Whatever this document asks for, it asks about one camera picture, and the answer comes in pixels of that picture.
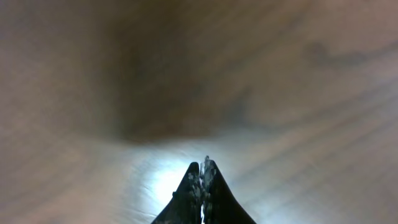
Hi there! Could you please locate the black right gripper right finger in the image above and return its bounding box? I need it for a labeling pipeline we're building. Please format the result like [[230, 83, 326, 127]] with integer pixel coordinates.
[[201, 156, 256, 224]]

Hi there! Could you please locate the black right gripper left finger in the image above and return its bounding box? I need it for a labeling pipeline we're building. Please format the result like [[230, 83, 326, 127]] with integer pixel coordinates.
[[151, 162, 201, 224]]

